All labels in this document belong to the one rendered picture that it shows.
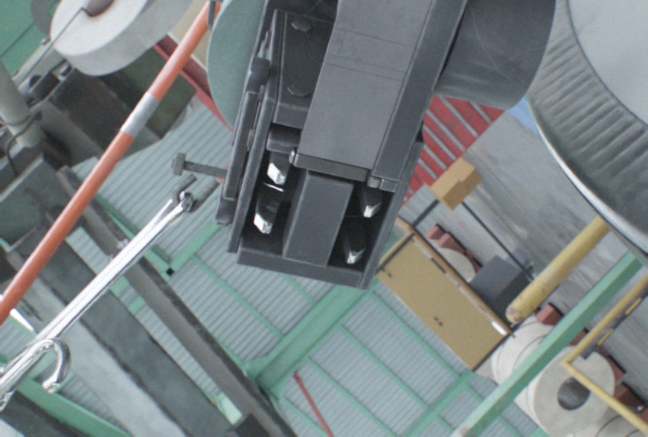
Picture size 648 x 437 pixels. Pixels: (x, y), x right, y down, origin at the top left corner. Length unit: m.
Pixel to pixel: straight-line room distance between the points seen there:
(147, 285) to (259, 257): 0.74
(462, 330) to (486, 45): 10.41
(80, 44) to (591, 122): 0.77
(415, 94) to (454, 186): 9.00
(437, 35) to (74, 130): 0.91
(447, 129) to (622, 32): 4.95
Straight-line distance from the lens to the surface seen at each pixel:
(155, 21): 1.15
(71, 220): 0.74
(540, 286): 4.36
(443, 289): 10.55
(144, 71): 1.42
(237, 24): 0.58
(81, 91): 1.29
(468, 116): 5.59
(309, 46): 0.52
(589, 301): 4.05
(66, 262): 1.24
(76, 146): 1.31
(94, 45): 1.16
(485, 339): 11.01
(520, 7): 0.44
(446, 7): 0.41
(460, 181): 9.45
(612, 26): 0.61
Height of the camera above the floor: 1.46
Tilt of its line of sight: 1 degrees down
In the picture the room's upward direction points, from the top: 135 degrees counter-clockwise
